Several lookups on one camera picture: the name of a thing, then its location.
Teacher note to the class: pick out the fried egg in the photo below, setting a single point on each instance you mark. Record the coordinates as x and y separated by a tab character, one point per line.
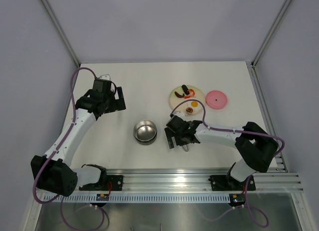
194	105

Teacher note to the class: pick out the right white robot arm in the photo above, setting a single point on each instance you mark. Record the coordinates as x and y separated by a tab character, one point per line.
255	146

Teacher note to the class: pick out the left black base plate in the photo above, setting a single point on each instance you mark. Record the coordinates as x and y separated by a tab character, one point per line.
113	182

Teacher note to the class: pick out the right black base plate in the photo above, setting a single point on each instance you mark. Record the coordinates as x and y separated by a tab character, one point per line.
221	183

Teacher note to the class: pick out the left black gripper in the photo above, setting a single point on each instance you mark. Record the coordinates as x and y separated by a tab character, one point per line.
119	104

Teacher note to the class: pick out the cream round plate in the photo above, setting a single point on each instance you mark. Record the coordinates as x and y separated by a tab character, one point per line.
174	101

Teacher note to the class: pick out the small noodle soup cup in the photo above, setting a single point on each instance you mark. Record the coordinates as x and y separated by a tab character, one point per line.
189	111

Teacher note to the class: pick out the round steel lunch box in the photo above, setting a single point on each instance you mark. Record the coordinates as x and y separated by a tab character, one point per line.
145	132

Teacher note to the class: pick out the white slotted cable duct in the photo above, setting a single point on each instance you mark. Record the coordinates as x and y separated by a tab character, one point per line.
153	198

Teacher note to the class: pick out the red shrimp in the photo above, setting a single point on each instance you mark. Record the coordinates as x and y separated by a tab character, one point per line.
191	93

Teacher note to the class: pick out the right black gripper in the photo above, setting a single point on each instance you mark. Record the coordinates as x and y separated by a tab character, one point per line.
170	133

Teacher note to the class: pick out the pink steel tongs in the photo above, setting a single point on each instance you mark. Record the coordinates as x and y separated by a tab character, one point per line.
185	148

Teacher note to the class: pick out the aluminium mounting rail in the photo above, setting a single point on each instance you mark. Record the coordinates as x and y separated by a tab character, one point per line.
196	181

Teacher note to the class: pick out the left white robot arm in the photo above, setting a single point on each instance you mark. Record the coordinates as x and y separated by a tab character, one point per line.
52	171

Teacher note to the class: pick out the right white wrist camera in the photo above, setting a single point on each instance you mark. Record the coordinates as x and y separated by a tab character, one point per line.
180	114

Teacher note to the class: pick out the dark brown sausage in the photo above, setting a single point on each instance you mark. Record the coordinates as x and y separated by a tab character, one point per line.
179	95

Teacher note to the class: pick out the pink round lid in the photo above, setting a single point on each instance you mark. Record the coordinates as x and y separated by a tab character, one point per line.
216	99

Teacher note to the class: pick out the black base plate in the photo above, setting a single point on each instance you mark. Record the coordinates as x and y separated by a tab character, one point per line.
113	182
221	183

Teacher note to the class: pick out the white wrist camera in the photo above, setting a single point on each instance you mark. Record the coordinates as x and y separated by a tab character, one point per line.
180	114
105	76

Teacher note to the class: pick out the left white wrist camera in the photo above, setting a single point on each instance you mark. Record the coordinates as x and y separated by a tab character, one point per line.
105	76

